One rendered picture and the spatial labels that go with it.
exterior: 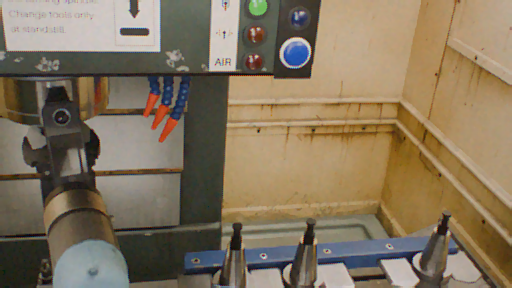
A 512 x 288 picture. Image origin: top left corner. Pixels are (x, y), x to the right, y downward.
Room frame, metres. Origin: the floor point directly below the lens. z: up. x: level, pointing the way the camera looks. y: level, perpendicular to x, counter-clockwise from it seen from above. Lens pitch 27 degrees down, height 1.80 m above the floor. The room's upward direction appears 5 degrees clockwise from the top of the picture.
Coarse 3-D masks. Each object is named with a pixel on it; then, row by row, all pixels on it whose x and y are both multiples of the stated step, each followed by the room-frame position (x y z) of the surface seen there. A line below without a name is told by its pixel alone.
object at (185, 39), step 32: (0, 0) 0.55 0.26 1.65; (160, 0) 0.59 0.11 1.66; (192, 0) 0.60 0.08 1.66; (320, 0) 0.64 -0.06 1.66; (0, 32) 0.55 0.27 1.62; (160, 32) 0.59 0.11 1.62; (192, 32) 0.60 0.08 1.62; (0, 64) 0.55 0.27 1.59; (32, 64) 0.56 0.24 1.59; (64, 64) 0.56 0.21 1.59; (96, 64) 0.57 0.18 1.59; (128, 64) 0.58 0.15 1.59; (160, 64) 0.59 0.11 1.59; (192, 64) 0.60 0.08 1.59
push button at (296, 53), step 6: (294, 42) 0.62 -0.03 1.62; (300, 42) 0.62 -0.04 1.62; (288, 48) 0.61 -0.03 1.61; (294, 48) 0.61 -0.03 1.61; (300, 48) 0.62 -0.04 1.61; (306, 48) 0.62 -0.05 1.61; (288, 54) 0.61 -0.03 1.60; (294, 54) 0.61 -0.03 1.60; (300, 54) 0.62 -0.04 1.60; (306, 54) 0.62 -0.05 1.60; (288, 60) 0.61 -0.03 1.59; (294, 60) 0.61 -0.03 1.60; (300, 60) 0.62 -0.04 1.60; (294, 66) 0.62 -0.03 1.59
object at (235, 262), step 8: (232, 248) 0.65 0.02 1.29; (240, 248) 0.65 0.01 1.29; (232, 256) 0.65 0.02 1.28; (240, 256) 0.65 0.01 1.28; (224, 264) 0.65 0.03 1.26; (232, 264) 0.64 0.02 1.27; (240, 264) 0.65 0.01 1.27; (224, 272) 0.65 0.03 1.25; (232, 272) 0.64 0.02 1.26; (240, 272) 0.65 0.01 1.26; (224, 280) 0.64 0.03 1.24; (232, 280) 0.64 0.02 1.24; (240, 280) 0.64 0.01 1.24
